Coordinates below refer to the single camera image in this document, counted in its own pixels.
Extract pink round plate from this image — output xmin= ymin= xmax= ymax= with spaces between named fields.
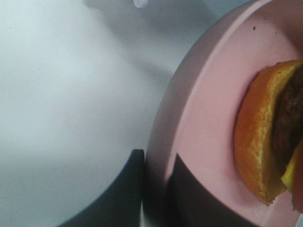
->
xmin=143 ymin=0 xmax=303 ymax=227

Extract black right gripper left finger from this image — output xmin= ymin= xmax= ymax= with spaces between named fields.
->
xmin=60 ymin=149 xmax=144 ymax=227

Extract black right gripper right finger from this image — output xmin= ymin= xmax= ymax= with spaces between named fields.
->
xmin=165 ymin=156 xmax=254 ymax=227

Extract toy burger with lettuce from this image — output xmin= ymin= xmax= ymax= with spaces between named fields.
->
xmin=233 ymin=60 xmax=303 ymax=212

